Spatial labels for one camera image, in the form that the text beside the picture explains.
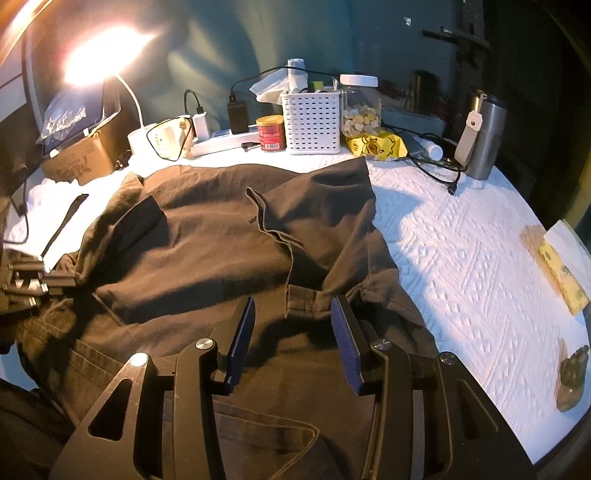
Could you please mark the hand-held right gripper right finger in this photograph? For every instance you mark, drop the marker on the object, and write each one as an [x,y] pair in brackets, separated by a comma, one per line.
[346,341]

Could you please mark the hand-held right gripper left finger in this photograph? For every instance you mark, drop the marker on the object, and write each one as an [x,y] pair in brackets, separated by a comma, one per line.
[241,341]

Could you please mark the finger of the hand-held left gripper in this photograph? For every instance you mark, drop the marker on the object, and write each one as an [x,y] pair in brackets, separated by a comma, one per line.
[25,268]
[60,278]

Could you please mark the dark brown t-shirt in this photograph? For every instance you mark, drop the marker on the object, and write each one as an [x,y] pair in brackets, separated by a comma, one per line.
[207,240]

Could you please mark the white garment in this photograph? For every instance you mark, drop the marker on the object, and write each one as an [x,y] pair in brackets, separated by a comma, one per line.
[51,207]

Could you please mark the cardboard box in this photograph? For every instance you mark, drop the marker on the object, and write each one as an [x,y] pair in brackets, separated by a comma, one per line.
[83,154]

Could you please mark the white textured tablecloth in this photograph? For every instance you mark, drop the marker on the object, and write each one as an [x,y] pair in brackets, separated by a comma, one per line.
[461,258]

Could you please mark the clear plastic bag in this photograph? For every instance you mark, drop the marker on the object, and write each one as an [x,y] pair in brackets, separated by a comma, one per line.
[62,120]

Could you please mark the cream mug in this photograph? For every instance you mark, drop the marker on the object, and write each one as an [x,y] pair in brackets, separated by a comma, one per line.
[166,138]

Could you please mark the blue flat board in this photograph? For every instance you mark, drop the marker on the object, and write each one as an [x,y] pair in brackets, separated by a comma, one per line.
[99,104]

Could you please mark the small cream figurine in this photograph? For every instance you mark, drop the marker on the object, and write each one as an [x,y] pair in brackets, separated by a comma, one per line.
[186,136]

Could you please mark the small black plug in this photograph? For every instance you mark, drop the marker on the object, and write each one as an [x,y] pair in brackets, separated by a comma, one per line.
[249,146]

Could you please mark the yellow duck packet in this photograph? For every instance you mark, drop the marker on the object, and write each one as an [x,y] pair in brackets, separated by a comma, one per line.
[376,146]

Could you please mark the white power strip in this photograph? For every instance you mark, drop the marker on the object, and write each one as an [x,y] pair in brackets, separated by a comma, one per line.
[221,143]

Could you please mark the red can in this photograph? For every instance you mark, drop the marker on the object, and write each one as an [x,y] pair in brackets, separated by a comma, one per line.
[271,136]

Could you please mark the white charger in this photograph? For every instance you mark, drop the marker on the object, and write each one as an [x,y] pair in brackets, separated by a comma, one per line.
[201,125]

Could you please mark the small white tube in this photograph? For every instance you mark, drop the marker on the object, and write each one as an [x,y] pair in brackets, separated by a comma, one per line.
[431,148]

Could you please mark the white perforated basket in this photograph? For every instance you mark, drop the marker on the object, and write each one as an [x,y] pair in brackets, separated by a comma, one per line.
[311,120]

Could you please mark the black charger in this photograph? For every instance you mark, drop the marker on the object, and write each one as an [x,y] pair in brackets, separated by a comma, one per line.
[238,115]

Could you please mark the yellow tissue box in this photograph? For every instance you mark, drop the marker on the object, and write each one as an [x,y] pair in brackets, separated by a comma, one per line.
[565,281]

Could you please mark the white desk lamp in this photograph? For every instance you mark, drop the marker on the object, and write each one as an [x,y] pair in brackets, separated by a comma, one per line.
[106,55]

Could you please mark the green frog figurine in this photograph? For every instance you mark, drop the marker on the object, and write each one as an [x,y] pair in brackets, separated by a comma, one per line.
[571,383]

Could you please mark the clear jar with white lid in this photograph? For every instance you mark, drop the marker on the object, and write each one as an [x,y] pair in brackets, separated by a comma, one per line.
[360,110]

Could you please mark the white paper sheet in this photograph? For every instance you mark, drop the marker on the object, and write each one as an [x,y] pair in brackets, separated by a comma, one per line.
[563,237]

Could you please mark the crumpled white tissue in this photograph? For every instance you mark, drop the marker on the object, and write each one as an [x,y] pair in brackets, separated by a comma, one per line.
[270,85]

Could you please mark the white paper roll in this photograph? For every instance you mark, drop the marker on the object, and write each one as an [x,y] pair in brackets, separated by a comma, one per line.
[297,74]

